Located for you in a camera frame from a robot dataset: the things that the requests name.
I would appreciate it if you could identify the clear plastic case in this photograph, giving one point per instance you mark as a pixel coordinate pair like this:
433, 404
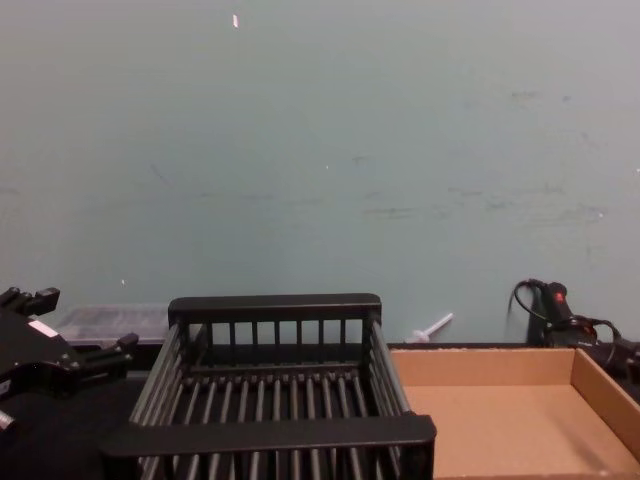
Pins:
110, 322

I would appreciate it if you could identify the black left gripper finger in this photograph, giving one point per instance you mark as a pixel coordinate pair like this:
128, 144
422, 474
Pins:
42, 300
107, 357

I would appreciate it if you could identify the shallow brown cardboard tray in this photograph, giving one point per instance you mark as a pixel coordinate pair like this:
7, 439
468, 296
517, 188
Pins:
500, 425

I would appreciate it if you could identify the small white plastic piece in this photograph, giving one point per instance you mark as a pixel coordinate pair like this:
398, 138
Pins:
435, 324

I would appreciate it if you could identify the black table cloth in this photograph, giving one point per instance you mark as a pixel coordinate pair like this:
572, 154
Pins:
60, 440

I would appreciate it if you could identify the black rack with steel bars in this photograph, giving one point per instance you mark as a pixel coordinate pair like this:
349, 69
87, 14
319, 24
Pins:
275, 304

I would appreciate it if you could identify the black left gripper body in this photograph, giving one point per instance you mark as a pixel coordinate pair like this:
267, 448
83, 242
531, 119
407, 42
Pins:
35, 355

